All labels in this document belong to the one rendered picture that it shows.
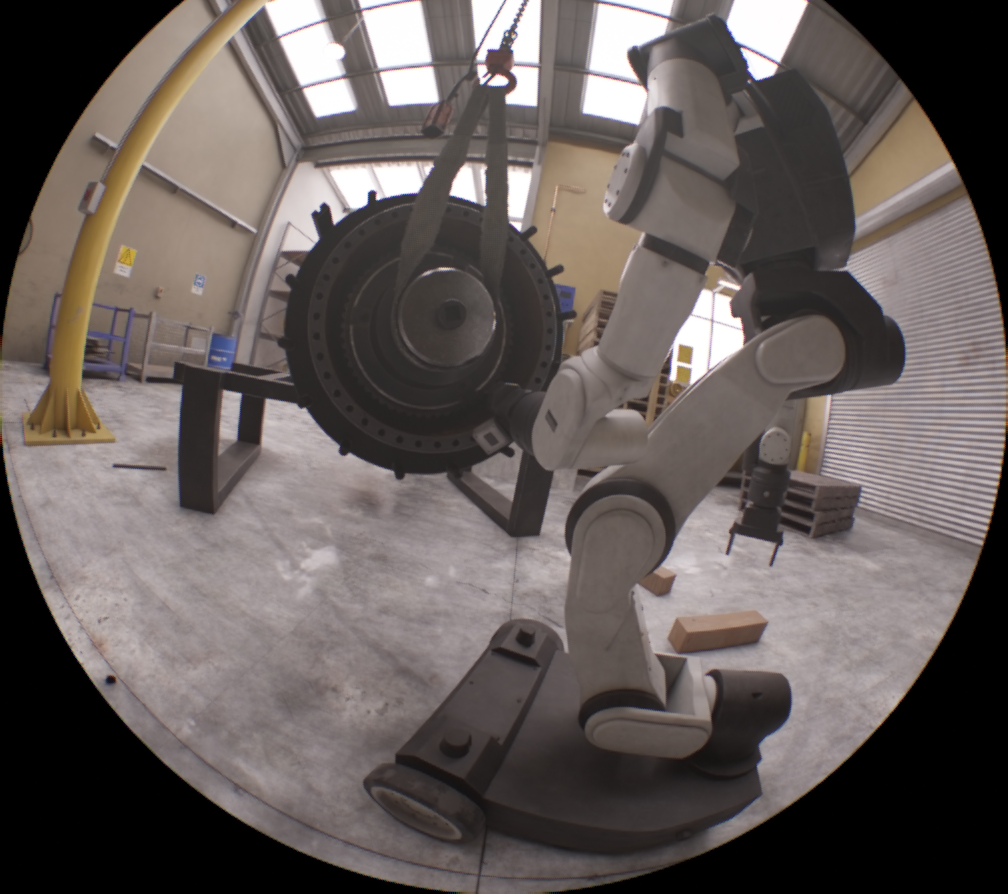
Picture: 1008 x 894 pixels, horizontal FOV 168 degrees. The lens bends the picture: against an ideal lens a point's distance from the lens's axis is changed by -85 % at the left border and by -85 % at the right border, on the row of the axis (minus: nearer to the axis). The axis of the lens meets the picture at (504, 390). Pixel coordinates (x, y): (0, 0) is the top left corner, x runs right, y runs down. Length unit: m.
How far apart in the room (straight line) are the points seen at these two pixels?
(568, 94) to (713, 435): 6.52
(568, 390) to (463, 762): 0.56
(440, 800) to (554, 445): 0.53
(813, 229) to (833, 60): 6.69
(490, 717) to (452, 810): 0.21
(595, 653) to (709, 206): 0.56
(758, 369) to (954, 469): 4.97
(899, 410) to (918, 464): 0.82
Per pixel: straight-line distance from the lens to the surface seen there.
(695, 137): 0.32
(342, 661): 1.03
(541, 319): 0.60
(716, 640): 1.41
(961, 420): 5.36
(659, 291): 0.29
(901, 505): 5.61
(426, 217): 0.54
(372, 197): 0.60
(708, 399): 0.44
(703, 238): 0.30
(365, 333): 0.61
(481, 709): 0.72
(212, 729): 0.91
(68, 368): 2.75
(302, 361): 0.59
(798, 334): 0.47
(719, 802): 0.77
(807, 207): 0.52
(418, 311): 0.47
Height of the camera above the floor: 0.76
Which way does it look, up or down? 1 degrees up
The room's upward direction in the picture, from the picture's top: 11 degrees clockwise
